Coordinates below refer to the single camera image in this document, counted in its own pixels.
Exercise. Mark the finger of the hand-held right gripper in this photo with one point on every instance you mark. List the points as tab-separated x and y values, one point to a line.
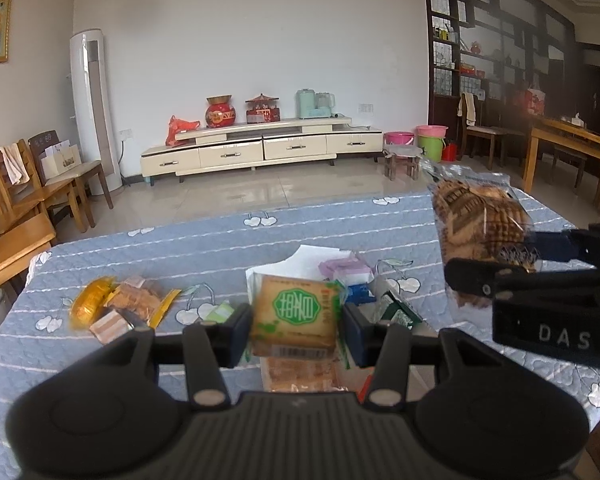
575	245
480	275

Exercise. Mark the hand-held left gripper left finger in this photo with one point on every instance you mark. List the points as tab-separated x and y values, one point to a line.
242	330

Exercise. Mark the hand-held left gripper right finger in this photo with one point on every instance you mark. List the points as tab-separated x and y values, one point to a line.
352	330

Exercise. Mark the green and white snack packet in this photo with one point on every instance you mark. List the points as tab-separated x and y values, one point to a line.
397	310

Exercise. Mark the green label square cracker packet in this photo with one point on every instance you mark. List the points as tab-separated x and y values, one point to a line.
295	317

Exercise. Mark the large clear cookie bag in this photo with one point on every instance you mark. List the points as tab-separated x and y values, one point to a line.
472	215

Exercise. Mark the purple snack packet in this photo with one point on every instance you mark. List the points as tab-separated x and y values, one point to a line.
345	270

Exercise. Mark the red label rice crisp packet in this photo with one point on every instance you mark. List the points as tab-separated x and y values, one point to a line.
300	375

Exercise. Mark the white cardboard box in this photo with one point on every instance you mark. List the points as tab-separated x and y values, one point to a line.
305	257

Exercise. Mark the light green snack packet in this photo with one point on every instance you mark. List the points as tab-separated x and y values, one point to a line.
221	312

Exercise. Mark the blue snack packet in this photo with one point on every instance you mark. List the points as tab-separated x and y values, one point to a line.
362	294

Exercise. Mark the wooden dining table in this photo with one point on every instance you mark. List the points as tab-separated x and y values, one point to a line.
570	137

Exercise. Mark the small clear biscuit bag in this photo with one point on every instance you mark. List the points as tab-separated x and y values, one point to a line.
137	302

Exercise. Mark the blue quilted cherry blanket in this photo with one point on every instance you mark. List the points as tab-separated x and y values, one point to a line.
180	240

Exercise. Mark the tissue box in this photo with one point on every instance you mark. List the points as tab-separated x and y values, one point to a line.
577	121

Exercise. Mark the red plastic can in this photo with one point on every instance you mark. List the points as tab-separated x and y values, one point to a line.
450	152

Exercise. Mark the orange striped small packet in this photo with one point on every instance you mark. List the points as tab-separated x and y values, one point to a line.
111	327

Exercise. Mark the green plastic bucket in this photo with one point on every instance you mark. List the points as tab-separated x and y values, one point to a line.
431	145

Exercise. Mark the small wooden stool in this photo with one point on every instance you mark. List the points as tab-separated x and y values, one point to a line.
402	157

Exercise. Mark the dark wooden dining chair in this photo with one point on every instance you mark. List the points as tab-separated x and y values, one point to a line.
485	132

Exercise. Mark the red gift bag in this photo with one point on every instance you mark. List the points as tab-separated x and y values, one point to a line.
530	102

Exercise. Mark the yellow snack packet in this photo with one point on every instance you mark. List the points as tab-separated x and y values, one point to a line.
92	302

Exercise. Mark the pink plastic basin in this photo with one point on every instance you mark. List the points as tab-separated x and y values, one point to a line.
399	139

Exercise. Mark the cream cloth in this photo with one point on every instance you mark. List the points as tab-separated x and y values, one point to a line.
467	109

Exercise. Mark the cream tv cabinet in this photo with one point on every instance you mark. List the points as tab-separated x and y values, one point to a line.
260	150

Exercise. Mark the red plastic bag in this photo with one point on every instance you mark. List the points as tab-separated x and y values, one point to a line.
180	131

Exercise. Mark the red round jar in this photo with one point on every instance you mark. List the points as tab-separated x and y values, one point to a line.
221	114

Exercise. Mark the dark wooden display shelf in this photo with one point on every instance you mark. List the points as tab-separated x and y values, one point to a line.
510	35

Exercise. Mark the red pagoda gift box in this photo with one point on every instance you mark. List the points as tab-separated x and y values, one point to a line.
263	110

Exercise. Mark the dark brown cushioned chair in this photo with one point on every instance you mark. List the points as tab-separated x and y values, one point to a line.
87	169

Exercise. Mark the small mint blender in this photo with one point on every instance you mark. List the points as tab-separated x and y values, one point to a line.
325	105

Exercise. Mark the mint green kitchen appliance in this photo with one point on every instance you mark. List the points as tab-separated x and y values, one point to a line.
305	105

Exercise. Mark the white paper bag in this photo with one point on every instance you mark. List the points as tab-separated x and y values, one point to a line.
61	161

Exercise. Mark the white tower air conditioner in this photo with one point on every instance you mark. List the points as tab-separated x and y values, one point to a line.
92	110

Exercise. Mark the white towel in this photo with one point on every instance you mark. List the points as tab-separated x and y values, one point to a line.
15	165

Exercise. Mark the white wall socket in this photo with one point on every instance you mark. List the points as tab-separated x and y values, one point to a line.
126	133
366	108

